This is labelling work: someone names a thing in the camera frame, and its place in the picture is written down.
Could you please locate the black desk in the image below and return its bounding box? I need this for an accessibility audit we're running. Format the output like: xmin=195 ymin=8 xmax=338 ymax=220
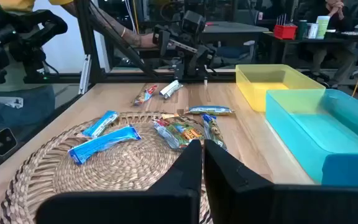
xmin=261 ymin=30 xmax=358 ymax=68

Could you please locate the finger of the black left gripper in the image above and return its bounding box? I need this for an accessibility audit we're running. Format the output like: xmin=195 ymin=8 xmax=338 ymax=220
xmin=196 ymin=46 xmax=216 ymax=68
xmin=152 ymin=25 xmax=172 ymax=56

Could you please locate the blue office chair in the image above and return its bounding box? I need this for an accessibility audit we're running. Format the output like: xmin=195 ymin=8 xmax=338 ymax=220
xmin=216 ymin=39 xmax=257 ymax=68

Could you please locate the yellow translucent plastic bin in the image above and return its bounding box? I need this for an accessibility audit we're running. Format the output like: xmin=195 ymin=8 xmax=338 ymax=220
xmin=235 ymin=63 xmax=326 ymax=113

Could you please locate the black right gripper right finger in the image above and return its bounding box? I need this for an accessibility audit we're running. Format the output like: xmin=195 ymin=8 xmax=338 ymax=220
xmin=204 ymin=139 xmax=358 ymax=224

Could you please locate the silver white granola bar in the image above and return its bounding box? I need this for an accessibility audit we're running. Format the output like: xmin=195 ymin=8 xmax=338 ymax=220
xmin=159 ymin=80 xmax=183 ymax=100

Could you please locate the blue white granola bar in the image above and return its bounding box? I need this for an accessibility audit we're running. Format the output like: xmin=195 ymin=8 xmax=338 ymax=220
xmin=81 ymin=110 xmax=120 ymax=139
xmin=68 ymin=124 xmax=142 ymax=166

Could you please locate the person's hand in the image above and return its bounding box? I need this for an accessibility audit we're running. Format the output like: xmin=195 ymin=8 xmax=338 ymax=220
xmin=140 ymin=32 xmax=158 ymax=49

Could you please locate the dark green cup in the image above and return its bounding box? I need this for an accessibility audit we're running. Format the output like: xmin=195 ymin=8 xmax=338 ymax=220
xmin=297 ymin=19 xmax=308 ymax=40

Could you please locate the person's forearm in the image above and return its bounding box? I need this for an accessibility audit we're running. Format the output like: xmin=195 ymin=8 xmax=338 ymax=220
xmin=62 ymin=1 xmax=142 ymax=47

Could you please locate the black table-level camera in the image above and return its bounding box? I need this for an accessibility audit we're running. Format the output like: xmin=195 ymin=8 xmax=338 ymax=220
xmin=0 ymin=126 xmax=18 ymax=157

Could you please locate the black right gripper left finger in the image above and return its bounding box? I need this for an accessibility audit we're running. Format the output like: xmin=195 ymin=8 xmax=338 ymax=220
xmin=35 ymin=139 xmax=203 ymax=224

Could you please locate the red grey granola bar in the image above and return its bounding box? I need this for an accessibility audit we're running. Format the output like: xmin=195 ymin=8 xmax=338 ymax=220
xmin=152 ymin=118 xmax=181 ymax=149

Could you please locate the red box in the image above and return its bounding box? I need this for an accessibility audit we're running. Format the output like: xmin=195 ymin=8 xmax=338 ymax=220
xmin=273 ymin=24 xmax=298 ymax=40

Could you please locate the blue plastic bin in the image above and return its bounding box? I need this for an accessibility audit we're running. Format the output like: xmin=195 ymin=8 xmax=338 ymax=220
xmin=321 ymin=152 xmax=358 ymax=187

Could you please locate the silver metal bracket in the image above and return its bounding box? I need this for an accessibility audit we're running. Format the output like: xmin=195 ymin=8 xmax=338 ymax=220
xmin=78 ymin=54 xmax=92 ymax=95

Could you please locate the green orange granola bar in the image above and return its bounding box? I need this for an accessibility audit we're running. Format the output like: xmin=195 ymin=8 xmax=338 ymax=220
xmin=161 ymin=113 xmax=205 ymax=149

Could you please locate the teal translucent plastic bin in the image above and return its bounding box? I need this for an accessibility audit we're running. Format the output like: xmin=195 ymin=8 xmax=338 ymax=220
xmin=265 ymin=88 xmax=358 ymax=184

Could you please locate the white container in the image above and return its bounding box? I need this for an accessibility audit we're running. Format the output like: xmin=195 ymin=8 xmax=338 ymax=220
xmin=306 ymin=22 xmax=319 ymax=40

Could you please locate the black aluminium frame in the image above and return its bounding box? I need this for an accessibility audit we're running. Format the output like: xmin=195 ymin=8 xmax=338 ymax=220
xmin=23 ymin=0 xmax=239 ymax=94

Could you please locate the red white granola bar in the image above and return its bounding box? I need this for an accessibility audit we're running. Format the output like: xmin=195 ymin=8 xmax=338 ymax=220
xmin=132 ymin=84 xmax=158 ymax=106

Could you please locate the blue brown granola bar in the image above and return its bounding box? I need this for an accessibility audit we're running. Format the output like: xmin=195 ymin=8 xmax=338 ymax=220
xmin=201 ymin=113 xmax=229 ymax=152

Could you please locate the grey desk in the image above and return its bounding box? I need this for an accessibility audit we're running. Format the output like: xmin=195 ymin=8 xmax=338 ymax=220
xmin=202 ymin=21 xmax=270 ymax=43

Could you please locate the light green cup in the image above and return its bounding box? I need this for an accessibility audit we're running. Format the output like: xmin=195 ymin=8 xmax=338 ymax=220
xmin=315 ymin=15 xmax=331 ymax=40

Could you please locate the blue yellow-striped granola bar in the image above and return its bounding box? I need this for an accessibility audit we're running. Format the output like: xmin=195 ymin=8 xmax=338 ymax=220
xmin=186 ymin=105 xmax=236 ymax=116

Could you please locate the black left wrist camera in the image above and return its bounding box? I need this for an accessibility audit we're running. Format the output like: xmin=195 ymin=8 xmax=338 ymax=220
xmin=181 ymin=11 xmax=207 ymax=35

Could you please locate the round woven straw placemat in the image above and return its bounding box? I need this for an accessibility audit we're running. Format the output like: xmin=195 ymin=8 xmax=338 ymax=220
xmin=0 ymin=111 xmax=229 ymax=224

